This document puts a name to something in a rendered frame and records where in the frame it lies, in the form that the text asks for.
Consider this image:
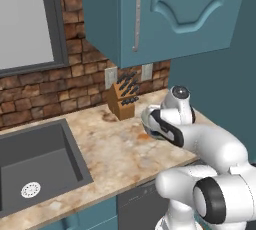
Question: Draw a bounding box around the wooden knife block with knives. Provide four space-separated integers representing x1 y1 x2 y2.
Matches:
106 71 141 121

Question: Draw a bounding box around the teal cupboard door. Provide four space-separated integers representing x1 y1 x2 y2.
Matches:
119 0 251 70

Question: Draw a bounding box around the dark grey dishwasher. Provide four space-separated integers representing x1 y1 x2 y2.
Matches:
116 178 172 230

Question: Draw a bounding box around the dark grey sink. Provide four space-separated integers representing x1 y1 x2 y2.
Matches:
0 117 95 219

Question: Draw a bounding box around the teal base cupboard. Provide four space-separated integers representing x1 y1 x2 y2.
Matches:
39 196 120 230

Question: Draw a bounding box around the white sink drain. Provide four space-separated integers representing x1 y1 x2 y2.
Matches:
20 181 42 199

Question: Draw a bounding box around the grey framed window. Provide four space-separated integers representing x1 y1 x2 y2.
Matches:
0 0 70 78

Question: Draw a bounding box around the grey wall outlet plate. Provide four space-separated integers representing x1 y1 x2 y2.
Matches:
104 66 119 90
140 62 155 83

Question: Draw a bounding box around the silver cupboard door handle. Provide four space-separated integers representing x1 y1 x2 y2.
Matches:
131 0 142 53

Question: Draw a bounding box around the teal wall cupboard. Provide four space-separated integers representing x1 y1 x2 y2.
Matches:
79 0 251 70

